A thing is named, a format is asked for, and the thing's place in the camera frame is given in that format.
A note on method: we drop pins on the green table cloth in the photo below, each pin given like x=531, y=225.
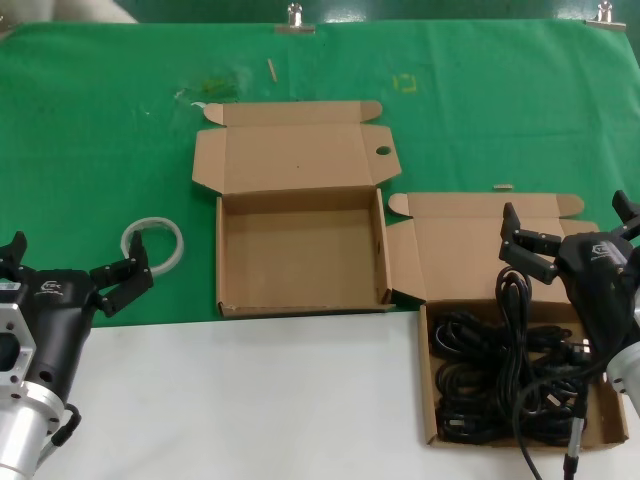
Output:
x=100, y=125

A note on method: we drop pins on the small wooden stick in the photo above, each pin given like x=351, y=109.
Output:
x=272, y=70

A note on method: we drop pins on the silver left wrist bracket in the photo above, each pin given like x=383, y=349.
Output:
x=10, y=360

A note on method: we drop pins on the cardboard box with round hole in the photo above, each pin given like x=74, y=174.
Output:
x=300, y=150

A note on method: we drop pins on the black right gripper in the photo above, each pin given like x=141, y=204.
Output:
x=600, y=290

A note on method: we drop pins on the clear tape roll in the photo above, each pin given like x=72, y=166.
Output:
x=150, y=220

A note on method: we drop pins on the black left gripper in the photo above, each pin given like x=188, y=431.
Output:
x=60, y=320

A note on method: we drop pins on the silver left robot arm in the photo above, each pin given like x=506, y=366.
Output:
x=20, y=430

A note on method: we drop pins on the cardboard box without hole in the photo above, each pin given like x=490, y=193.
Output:
x=450, y=240

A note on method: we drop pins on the silver binder clip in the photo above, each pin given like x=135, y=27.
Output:
x=605, y=22
x=295, y=27

